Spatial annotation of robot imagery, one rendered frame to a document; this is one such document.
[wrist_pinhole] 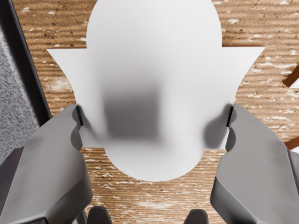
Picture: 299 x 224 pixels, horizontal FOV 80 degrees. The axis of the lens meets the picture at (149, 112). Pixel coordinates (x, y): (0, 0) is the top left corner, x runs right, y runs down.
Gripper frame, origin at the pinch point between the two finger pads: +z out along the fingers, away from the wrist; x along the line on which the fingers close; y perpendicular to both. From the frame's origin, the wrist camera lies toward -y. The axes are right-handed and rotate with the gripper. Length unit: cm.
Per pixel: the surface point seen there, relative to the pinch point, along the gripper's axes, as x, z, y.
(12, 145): -16.9, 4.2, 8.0
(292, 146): 12.3, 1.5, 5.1
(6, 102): -15.1, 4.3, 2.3
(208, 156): 5.4, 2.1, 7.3
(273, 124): 10.5, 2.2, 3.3
